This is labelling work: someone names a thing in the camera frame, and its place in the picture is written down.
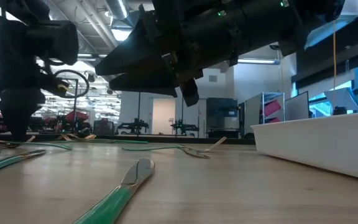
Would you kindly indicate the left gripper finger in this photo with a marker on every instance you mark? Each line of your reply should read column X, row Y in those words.
column 16, row 127

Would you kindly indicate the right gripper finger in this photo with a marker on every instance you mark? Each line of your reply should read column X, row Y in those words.
column 148, row 84
column 135, row 56

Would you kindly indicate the black background robot arm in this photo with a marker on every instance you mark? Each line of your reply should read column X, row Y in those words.
column 135, row 126
column 185, row 127

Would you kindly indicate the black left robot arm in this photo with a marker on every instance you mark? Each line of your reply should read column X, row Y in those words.
column 17, row 56

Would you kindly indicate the pale door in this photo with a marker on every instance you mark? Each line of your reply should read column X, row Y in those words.
column 163, row 118

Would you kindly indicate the gold cutlery piece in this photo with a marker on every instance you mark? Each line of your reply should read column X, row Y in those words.
column 89, row 137
column 63, row 137

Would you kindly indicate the long ceiling light strip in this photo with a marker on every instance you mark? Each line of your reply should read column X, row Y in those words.
column 256, row 61

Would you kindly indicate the red background object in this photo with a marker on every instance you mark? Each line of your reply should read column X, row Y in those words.
column 76, row 116

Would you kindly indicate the black crate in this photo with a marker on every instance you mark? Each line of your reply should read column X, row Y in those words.
column 103, row 127

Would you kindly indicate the black cabinet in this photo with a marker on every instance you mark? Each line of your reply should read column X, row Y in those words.
column 222, row 109

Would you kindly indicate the white shelf rack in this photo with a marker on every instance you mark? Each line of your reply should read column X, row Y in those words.
column 253, row 112

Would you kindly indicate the pink storage bin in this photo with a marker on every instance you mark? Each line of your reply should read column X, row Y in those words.
column 272, row 108
column 273, row 120

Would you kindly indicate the grey monitor panel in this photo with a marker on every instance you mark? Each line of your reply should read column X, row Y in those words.
column 297, row 107

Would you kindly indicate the white angled panel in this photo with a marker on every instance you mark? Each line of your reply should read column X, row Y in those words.
column 342, row 98

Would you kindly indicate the black desk object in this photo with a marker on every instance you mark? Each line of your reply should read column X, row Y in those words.
column 340, row 111

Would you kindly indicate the white cutlery tray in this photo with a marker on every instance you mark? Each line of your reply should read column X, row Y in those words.
column 322, row 143

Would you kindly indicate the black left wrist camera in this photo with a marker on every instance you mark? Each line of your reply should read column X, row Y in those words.
column 54, row 86

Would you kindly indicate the grey wall vent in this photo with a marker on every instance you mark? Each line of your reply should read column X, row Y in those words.
column 213, row 78

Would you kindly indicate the silver round air duct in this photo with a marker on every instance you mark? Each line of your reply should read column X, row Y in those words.
column 118, row 7

